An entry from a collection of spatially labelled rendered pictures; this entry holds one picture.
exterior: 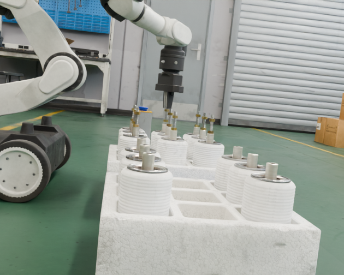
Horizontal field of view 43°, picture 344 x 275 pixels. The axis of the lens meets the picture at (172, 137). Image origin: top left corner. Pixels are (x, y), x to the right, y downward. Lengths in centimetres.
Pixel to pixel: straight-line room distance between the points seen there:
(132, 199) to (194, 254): 14
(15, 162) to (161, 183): 77
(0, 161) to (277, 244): 94
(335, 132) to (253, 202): 419
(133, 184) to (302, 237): 31
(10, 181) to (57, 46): 51
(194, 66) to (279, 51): 130
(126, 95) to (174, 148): 516
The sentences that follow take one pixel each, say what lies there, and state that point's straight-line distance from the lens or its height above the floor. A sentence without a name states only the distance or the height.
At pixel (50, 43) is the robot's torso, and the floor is 53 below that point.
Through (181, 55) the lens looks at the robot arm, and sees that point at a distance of 155.
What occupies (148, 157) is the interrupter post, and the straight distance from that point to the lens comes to 78.
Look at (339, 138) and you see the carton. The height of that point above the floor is 10.
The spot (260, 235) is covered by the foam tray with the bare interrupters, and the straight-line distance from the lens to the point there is 79.
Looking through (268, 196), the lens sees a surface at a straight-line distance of 81.
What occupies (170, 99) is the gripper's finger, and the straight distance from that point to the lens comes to 157.
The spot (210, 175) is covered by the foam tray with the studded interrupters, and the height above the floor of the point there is 16.
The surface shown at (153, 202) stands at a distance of 76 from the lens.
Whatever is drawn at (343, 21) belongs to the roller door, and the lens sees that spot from 723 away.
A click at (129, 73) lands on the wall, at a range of 644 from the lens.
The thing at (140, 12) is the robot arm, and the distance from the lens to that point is 142.
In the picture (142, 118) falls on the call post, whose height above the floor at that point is 29.
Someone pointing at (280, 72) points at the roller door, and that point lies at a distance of 678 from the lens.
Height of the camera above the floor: 39
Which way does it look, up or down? 6 degrees down
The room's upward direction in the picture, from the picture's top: 6 degrees clockwise
